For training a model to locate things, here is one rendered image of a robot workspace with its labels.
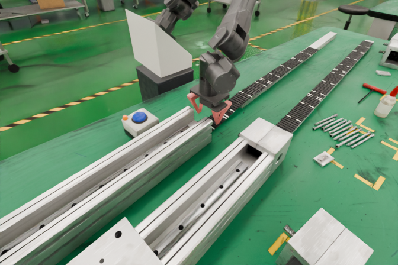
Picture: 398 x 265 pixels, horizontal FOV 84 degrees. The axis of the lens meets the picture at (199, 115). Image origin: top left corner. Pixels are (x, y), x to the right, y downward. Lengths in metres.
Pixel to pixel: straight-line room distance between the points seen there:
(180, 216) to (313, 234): 0.24
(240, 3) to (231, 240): 0.55
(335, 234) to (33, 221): 0.55
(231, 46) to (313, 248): 0.43
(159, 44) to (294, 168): 0.65
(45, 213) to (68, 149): 0.24
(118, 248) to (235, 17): 0.52
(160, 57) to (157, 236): 0.69
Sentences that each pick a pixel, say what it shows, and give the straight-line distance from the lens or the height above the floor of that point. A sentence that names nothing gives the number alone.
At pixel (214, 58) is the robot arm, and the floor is 1.03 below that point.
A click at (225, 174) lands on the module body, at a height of 0.82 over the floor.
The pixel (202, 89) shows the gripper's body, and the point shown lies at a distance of 0.61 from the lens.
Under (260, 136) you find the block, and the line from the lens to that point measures 0.58.
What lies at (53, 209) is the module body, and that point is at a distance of 0.57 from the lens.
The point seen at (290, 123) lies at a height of 0.81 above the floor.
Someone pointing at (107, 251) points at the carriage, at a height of 0.90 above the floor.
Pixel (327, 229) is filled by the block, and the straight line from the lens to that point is 0.48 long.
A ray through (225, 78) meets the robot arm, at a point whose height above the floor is 1.01.
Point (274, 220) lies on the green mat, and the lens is 0.56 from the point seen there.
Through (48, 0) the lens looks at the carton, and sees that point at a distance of 5.21.
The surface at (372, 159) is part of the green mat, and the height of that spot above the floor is 0.78.
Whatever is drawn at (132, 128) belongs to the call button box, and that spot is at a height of 0.84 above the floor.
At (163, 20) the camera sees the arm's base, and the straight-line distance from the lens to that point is 0.98.
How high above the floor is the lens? 1.26
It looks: 39 degrees down
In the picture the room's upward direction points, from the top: straight up
